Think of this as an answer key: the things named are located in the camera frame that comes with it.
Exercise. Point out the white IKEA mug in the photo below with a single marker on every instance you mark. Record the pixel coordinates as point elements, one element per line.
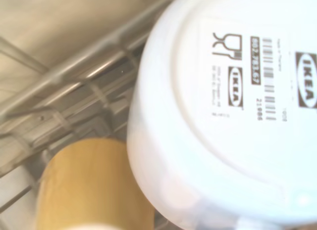
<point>198,146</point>

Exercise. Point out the yellow cup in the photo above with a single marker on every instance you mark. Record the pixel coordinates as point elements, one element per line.
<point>94,185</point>

